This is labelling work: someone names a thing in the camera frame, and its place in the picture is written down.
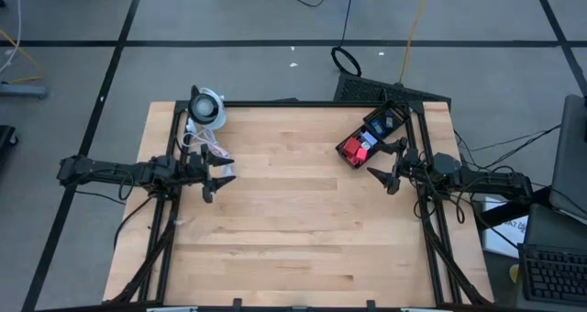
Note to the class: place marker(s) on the black keyboard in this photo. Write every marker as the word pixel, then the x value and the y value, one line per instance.
pixel 555 275

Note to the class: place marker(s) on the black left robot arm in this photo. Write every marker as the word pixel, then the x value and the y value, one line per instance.
pixel 105 172

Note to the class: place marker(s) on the red charger block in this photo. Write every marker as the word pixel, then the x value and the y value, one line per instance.
pixel 352 146

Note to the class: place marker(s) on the white cylindrical holder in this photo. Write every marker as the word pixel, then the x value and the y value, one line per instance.
pixel 218 119

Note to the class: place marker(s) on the black metal table frame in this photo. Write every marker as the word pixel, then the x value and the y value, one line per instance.
pixel 293 104

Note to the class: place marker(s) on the navy blue box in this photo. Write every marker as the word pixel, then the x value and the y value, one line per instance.
pixel 377 126

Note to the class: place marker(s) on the grey floor base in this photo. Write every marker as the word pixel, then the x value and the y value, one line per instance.
pixel 23 91

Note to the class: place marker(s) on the black table clamp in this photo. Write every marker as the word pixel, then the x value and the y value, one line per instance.
pixel 371 305
pixel 236 305

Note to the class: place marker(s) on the small blue block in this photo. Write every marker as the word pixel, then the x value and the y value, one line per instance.
pixel 390 120

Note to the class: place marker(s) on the small yellow item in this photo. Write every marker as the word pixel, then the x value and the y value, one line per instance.
pixel 514 273

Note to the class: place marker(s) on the white green charger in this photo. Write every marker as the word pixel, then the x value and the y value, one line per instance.
pixel 365 145

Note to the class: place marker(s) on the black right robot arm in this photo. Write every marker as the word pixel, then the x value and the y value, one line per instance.
pixel 486 181

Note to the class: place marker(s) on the dark grey desk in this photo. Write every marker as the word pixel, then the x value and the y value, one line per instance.
pixel 541 229

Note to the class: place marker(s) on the grey laptop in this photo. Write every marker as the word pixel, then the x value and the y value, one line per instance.
pixel 571 165

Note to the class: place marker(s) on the black perforated panel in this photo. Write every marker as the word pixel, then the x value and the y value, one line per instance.
pixel 367 89

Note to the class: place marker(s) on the white rounded item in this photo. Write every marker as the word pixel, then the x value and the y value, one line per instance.
pixel 205 106

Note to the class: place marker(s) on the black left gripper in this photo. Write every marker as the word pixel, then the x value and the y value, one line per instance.
pixel 192 170

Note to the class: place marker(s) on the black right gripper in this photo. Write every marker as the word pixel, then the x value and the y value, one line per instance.
pixel 415 167

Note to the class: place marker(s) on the white paper sheet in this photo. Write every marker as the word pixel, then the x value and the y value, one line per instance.
pixel 502 238

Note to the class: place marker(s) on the black mesh tray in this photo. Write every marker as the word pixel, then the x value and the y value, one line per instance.
pixel 400 115

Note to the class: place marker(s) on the black desk bar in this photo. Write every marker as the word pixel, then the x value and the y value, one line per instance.
pixel 513 208

